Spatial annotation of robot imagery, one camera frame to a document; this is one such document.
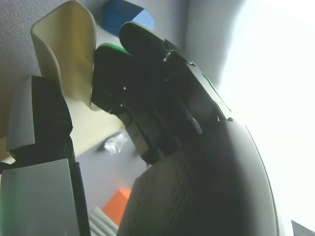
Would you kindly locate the cream plastic dustpan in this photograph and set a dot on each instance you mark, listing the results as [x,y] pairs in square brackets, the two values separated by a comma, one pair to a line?
[66,49]

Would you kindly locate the white paper ball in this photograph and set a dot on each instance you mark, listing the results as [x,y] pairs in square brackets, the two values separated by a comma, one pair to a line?
[114,145]

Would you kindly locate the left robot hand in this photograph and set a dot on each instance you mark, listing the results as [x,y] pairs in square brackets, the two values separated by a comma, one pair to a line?
[197,172]

